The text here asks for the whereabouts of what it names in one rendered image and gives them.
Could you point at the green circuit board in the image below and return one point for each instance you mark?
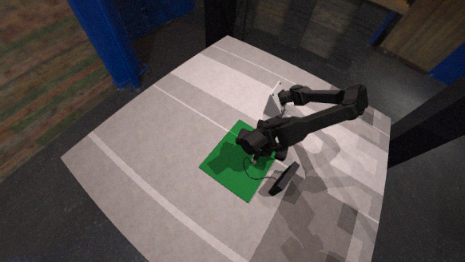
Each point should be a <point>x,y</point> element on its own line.
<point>225,165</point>

